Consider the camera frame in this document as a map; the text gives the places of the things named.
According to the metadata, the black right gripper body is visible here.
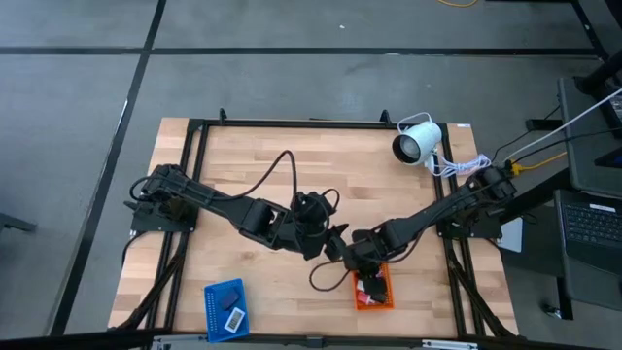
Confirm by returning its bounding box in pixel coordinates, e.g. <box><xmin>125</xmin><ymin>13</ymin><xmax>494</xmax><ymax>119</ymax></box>
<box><xmin>343</xmin><ymin>241</ymin><xmax>388</xmax><ymax>279</ymax></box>

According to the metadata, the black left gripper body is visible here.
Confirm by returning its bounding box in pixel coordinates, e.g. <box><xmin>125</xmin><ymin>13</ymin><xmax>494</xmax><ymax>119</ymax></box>
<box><xmin>290</xmin><ymin>225</ymin><xmax>337</xmax><ymax>263</ymax></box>

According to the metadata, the orange plastic basket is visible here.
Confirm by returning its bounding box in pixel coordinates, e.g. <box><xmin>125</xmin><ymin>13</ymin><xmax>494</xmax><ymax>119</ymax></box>
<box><xmin>351</xmin><ymin>262</ymin><xmax>396</xmax><ymax>312</ymax></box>

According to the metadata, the dark purple box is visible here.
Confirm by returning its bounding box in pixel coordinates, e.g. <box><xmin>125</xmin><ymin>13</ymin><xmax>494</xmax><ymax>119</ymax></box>
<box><xmin>217</xmin><ymin>287</ymin><xmax>242</xmax><ymax>312</ymax></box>

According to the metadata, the white box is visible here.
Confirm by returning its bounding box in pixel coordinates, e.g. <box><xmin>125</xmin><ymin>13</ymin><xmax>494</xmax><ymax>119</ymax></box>
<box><xmin>223</xmin><ymin>306</ymin><xmax>246</xmax><ymax>334</ymax></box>

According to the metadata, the blue plastic basket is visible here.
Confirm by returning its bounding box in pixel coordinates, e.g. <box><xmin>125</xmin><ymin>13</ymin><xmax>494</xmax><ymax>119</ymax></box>
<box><xmin>203</xmin><ymin>277</ymin><xmax>251</xmax><ymax>344</ymax></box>

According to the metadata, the white spot lamp on stand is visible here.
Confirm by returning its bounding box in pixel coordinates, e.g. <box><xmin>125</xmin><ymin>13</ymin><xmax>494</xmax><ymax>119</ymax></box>
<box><xmin>391</xmin><ymin>111</ymin><xmax>444</xmax><ymax>174</ymax></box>

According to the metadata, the white flat panel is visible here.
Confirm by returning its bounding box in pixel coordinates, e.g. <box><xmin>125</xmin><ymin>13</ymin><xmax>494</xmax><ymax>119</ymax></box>
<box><xmin>500</xmin><ymin>217</ymin><xmax>524</xmax><ymax>253</ymax></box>

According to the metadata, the black laptop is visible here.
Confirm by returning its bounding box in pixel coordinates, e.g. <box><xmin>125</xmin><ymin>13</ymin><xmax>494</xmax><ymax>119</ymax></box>
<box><xmin>553</xmin><ymin>188</ymin><xmax>622</xmax><ymax>273</ymax></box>

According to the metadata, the black power strip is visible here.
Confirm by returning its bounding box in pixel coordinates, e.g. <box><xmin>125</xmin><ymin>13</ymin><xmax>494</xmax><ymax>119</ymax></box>
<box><xmin>526</xmin><ymin>119</ymin><xmax>563</xmax><ymax>131</ymax></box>

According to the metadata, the dark grey side desk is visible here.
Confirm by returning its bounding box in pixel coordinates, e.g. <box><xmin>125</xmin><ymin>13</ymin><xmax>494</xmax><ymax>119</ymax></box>
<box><xmin>553</xmin><ymin>76</ymin><xmax>622</xmax><ymax>312</ymax></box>

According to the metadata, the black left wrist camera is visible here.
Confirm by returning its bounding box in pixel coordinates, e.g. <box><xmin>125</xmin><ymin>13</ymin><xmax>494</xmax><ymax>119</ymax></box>
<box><xmin>294</xmin><ymin>191</ymin><xmax>336</xmax><ymax>229</ymax></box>

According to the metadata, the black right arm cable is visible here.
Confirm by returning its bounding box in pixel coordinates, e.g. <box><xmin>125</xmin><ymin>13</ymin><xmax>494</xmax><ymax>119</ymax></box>
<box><xmin>308</xmin><ymin>260</ymin><xmax>352</xmax><ymax>293</ymax></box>

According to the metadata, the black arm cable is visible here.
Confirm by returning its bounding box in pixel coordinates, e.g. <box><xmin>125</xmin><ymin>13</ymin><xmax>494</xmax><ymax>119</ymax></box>
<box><xmin>208</xmin><ymin>149</ymin><xmax>298</xmax><ymax>205</ymax></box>
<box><xmin>308</xmin><ymin>260</ymin><xmax>352</xmax><ymax>293</ymax></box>

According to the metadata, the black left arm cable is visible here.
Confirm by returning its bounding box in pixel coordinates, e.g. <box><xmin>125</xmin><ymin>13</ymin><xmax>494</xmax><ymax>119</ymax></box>
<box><xmin>208</xmin><ymin>149</ymin><xmax>298</xmax><ymax>205</ymax></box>

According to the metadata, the black table frame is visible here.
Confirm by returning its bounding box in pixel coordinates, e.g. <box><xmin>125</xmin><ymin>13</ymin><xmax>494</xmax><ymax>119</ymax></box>
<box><xmin>109</xmin><ymin>107</ymin><xmax>519</xmax><ymax>341</ymax></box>

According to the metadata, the white coiled lamp cable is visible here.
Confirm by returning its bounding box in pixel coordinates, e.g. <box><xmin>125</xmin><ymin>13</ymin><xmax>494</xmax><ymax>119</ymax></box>
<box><xmin>427</xmin><ymin>153</ymin><xmax>493</xmax><ymax>179</ymax></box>

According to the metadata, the yellow cable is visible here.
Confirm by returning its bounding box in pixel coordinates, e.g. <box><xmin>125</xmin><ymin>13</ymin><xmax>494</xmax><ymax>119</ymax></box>
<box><xmin>507</xmin><ymin>151</ymin><xmax>569</xmax><ymax>175</ymax></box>

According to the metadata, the white power cable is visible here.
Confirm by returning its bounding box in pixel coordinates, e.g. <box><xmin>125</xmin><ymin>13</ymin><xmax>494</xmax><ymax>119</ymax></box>
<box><xmin>504</xmin><ymin>87</ymin><xmax>622</xmax><ymax>161</ymax></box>

